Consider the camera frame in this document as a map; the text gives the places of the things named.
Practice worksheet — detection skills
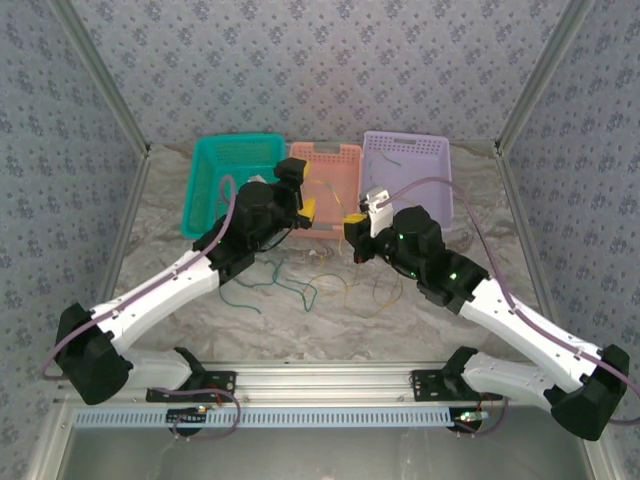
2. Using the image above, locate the pink plastic basket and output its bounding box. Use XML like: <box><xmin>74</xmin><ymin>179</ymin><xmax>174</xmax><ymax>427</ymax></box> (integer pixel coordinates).
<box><xmin>285</xmin><ymin>141</ymin><xmax>363</xmax><ymax>240</ymax></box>

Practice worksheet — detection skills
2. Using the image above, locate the lilac plastic basket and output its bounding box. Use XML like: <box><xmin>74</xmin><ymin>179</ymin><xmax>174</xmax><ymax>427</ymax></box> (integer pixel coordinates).
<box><xmin>359</xmin><ymin>130</ymin><xmax>455</xmax><ymax>232</ymax></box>

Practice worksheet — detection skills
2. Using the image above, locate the light blue slotted duct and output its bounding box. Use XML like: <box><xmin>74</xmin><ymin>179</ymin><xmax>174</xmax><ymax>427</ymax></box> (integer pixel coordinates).
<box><xmin>73</xmin><ymin>407</ymin><xmax>462</xmax><ymax>431</ymax></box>

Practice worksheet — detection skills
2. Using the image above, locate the purple sheathed cable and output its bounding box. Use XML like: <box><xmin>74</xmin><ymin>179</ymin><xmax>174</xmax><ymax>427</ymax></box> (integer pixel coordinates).
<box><xmin>457</xmin><ymin>389</ymin><xmax>510</xmax><ymax>437</ymax></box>
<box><xmin>152</xmin><ymin>387</ymin><xmax>242</xmax><ymax>442</ymax></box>
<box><xmin>40</xmin><ymin>173</ymin><xmax>239</xmax><ymax>384</ymax></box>
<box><xmin>377</xmin><ymin>177</ymin><xmax>640</xmax><ymax>426</ymax></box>

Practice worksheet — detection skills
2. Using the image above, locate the grey metal shelf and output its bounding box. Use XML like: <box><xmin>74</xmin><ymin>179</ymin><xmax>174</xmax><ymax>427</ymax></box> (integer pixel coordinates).
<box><xmin>49</xmin><ymin>404</ymin><xmax>601</xmax><ymax>480</ymax></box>

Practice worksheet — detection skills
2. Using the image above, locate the small circuit board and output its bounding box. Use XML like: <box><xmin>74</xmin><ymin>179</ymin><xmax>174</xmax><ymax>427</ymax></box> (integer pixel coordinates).
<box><xmin>167</xmin><ymin>407</ymin><xmax>210</xmax><ymax>427</ymax></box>
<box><xmin>452</xmin><ymin>409</ymin><xmax>490</xmax><ymax>432</ymax></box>

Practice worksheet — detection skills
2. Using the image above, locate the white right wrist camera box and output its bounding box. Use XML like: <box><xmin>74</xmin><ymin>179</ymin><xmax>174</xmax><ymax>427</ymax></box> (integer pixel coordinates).
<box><xmin>358</xmin><ymin>185</ymin><xmax>397</xmax><ymax>237</ymax></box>

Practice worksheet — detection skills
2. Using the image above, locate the yellow-green striped cable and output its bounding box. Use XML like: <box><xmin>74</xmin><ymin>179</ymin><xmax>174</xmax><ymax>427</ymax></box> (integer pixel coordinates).
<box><xmin>305</xmin><ymin>178</ymin><xmax>351</xmax><ymax>257</ymax></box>
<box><xmin>344</xmin><ymin>269</ymin><xmax>406</xmax><ymax>319</ymax></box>
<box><xmin>304</xmin><ymin>272</ymin><xmax>354</xmax><ymax>309</ymax></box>
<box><xmin>366</xmin><ymin>151</ymin><xmax>402</xmax><ymax>175</ymax></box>

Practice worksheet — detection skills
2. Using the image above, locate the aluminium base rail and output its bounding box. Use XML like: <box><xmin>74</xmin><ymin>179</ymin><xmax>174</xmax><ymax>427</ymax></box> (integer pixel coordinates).
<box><xmin>129</xmin><ymin>360</ymin><xmax>506</xmax><ymax>404</ymax></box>

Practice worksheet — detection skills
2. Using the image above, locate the aluminium frame profile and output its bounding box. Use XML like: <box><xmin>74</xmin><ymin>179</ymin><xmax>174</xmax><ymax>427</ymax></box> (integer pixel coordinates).
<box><xmin>493</xmin><ymin>0</ymin><xmax>619</xmax><ymax>480</ymax></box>

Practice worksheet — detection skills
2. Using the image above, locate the teal plastic basket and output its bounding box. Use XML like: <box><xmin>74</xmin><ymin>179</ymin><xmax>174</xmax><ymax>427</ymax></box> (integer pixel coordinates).
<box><xmin>180</xmin><ymin>133</ymin><xmax>287</xmax><ymax>240</ymax></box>

